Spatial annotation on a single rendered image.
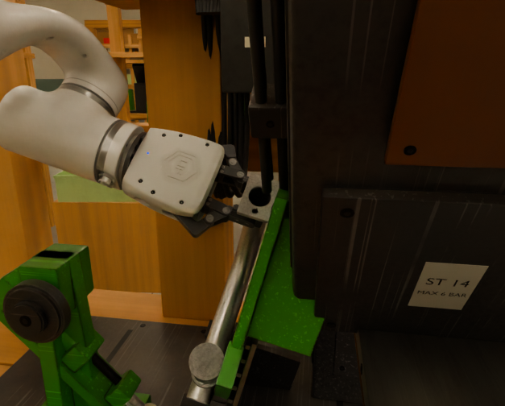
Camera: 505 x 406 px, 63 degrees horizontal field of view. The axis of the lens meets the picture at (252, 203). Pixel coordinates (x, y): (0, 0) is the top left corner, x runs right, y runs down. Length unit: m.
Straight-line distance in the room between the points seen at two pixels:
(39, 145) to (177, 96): 0.31
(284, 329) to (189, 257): 0.44
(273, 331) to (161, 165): 0.23
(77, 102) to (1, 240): 0.56
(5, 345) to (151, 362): 0.31
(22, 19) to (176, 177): 0.22
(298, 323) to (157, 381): 0.36
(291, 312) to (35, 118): 0.36
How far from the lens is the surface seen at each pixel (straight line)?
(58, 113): 0.54
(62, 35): 0.52
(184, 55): 0.76
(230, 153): 0.53
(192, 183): 0.48
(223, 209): 0.49
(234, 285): 0.58
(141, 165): 0.50
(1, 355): 0.93
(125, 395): 0.60
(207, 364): 0.47
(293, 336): 0.44
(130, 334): 0.86
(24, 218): 1.00
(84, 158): 0.51
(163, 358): 0.79
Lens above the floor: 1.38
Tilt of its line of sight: 18 degrees down
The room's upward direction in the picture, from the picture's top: straight up
